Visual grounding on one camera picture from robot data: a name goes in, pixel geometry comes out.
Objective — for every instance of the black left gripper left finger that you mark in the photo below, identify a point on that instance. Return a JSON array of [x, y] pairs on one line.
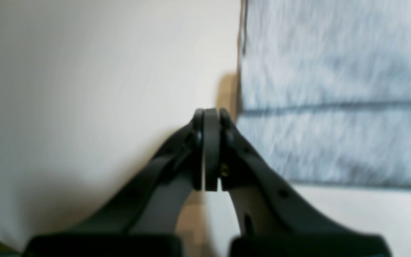
[[139, 221]]

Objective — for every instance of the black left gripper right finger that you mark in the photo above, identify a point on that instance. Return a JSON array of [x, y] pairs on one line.
[[274, 220]]

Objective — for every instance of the grey T-shirt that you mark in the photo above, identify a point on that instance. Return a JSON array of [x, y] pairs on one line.
[[325, 89]]

